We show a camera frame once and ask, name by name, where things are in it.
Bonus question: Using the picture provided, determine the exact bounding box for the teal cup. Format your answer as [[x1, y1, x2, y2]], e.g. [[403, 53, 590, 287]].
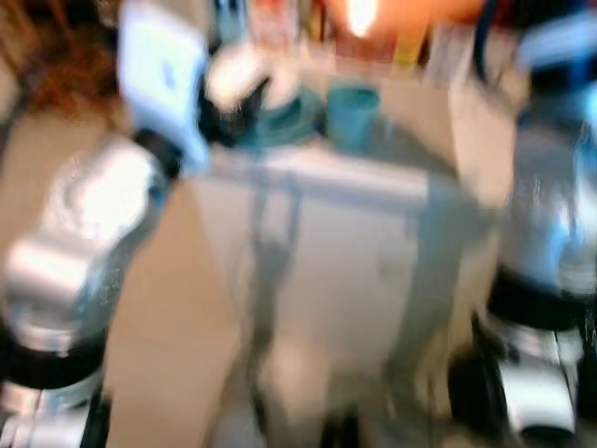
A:
[[324, 84, 383, 156]]

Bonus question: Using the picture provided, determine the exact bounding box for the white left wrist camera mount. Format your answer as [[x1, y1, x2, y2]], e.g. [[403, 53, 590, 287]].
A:
[[117, 0, 214, 176]]

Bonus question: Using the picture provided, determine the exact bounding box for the teal plate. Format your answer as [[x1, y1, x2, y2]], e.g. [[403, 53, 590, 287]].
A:
[[244, 89, 325, 148]]

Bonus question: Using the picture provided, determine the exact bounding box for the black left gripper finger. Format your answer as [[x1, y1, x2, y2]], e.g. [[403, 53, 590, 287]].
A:
[[238, 77, 273, 127]]

